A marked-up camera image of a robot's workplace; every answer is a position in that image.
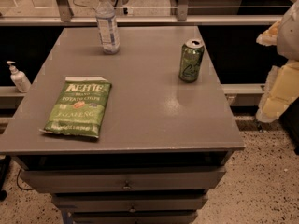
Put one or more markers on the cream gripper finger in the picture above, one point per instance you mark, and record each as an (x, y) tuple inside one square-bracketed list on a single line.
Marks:
[(269, 36), (280, 91)]

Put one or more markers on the green soda can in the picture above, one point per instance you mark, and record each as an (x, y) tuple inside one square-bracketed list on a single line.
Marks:
[(192, 53)]

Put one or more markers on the green jalapeno chip bag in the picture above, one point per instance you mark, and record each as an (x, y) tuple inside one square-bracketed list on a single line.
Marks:
[(80, 107)]

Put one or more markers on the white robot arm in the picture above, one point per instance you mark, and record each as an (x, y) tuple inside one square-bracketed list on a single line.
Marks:
[(288, 34)]

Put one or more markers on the clear plastic water bottle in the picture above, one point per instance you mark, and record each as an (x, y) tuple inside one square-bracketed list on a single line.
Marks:
[(107, 27)]

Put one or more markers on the middle grey drawer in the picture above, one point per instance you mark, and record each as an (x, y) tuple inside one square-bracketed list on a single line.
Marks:
[(130, 203)]

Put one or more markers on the grey drawer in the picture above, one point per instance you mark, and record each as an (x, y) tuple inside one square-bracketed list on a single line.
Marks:
[(84, 181), (130, 203), (155, 217)]

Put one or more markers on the bottom grey drawer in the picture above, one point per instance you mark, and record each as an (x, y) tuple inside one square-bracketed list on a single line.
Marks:
[(155, 217)]

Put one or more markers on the white pump sanitizer bottle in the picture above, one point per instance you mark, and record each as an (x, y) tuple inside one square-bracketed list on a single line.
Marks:
[(20, 80)]

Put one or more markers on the top grey drawer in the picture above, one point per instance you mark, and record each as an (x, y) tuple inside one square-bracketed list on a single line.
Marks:
[(84, 181)]

